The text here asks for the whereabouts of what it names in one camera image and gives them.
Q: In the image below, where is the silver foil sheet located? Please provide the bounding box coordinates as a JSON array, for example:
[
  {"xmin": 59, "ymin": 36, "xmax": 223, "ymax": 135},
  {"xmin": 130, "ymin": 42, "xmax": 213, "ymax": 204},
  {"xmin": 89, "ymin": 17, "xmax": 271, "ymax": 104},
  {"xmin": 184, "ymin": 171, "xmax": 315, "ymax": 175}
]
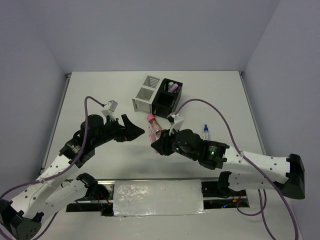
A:
[{"xmin": 113, "ymin": 179, "xmax": 206, "ymax": 217}]

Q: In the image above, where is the white slatted pen holder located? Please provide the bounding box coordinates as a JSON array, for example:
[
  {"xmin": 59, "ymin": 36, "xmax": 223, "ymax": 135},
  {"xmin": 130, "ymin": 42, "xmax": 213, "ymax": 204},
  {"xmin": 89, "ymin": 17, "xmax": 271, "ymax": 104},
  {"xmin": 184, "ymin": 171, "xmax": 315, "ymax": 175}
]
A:
[{"xmin": 132, "ymin": 74, "xmax": 163, "ymax": 114}]

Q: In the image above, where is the pink highlighter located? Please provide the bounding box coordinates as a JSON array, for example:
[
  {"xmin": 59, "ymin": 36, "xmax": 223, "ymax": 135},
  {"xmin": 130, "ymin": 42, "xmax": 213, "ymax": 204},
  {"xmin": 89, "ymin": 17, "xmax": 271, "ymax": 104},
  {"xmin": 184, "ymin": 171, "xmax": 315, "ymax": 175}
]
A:
[{"xmin": 148, "ymin": 126, "xmax": 157, "ymax": 143}]

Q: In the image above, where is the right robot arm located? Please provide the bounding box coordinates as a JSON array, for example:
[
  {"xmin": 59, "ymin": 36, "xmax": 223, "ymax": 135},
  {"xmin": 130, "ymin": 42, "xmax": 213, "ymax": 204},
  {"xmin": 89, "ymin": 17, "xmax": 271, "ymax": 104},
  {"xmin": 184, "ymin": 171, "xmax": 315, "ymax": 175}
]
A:
[{"xmin": 151, "ymin": 129, "xmax": 306, "ymax": 200}]

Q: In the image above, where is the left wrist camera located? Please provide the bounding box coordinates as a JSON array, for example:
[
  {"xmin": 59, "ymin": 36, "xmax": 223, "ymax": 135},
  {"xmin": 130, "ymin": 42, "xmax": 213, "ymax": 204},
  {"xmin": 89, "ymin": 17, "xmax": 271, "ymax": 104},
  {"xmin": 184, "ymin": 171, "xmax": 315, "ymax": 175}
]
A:
[{"xmin": 101, "ymin": 100, "xmax": 118, "ymax": 121}]

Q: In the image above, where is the clear blue-capped spray bottle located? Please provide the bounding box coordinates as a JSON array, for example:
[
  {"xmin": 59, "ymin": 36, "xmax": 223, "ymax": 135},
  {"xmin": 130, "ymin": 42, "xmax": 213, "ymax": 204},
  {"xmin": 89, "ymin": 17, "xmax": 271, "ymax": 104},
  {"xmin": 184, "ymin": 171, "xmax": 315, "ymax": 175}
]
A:
[{"xmin": 203, "ymin": 124, "xmax": 211, "ymax": 141}]

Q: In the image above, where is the green highlighter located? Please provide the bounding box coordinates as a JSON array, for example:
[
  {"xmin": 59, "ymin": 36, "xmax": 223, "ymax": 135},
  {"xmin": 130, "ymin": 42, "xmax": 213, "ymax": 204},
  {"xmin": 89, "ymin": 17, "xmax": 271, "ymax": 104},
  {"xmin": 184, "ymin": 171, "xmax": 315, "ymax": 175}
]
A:
[{"xmin": 168, "ymin": 81, "xmax": 174, "ymax": 89}]

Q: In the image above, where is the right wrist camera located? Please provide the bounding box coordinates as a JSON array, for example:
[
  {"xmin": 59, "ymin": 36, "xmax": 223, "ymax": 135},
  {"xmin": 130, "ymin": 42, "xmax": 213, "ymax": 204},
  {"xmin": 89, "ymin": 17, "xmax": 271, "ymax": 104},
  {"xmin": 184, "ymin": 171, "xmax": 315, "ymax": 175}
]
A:
[{"xmin": 167, "ymin": 113, "xmax": 184, "ymax": 136}]

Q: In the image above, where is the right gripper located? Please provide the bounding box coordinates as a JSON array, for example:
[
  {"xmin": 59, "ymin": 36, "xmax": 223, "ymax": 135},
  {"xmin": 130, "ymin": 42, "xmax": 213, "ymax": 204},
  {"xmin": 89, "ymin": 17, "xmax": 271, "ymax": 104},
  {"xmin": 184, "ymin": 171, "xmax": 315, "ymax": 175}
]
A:
[{"xmin": 151, "ymin": 125, "xmax": 198, "ymax": 161}]

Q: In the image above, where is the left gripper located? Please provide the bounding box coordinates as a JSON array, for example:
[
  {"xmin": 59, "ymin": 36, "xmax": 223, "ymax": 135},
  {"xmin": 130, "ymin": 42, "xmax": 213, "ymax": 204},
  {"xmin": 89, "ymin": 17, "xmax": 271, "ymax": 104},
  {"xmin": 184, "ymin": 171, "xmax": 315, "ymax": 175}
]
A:
[{"xmin": 92, "ymin": 114, "xmax": 145, "ymax": 148}]

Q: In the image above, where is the pink-capped marker tube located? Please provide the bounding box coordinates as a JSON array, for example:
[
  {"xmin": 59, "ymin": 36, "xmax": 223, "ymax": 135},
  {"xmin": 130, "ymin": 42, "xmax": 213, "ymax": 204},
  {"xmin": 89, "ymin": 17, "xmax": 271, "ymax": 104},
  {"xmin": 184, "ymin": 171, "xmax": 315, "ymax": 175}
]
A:
[{"xmin": 146, "ymin": 113, "xmax": 163, "ymax": 138}]

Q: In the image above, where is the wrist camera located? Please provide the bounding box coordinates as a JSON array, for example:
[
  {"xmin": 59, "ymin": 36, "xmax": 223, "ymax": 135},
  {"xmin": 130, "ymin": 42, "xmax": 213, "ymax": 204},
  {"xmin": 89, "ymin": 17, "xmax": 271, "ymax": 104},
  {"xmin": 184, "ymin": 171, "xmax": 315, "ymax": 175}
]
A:
[
  {"xmin": 167, "ymin": 113, "xmax": 184, "ymax": 136},
  {"xmin": 101, "ymin": 100, "xmax": 118, "ymax": 121}
]

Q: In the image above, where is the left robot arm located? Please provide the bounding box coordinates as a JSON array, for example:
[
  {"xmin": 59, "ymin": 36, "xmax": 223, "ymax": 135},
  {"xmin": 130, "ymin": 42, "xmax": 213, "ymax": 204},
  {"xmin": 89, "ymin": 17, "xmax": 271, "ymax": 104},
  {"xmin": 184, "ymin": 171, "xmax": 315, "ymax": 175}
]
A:
[{"xmin": 0, "ymin": 114, "xmax": 145, "ymax": 240}]

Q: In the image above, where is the purple highlighter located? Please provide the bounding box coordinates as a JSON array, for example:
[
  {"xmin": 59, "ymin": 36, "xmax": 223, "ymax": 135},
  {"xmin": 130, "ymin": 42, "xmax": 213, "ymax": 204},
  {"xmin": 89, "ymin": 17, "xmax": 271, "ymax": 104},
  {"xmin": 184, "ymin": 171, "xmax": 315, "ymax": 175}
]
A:
[{"xmin": 168, "ymin": 83, "xmax": 179, "ymax": 93}]

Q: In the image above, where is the black slatted pen holder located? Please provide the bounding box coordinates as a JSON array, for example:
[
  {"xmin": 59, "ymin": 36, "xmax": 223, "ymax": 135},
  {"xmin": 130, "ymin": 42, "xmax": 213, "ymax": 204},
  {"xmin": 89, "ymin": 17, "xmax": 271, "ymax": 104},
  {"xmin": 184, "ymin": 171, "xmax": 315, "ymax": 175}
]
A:
[{"xmin": 151, "ymin": 78, "xmax": 183, "ymax": 118}]

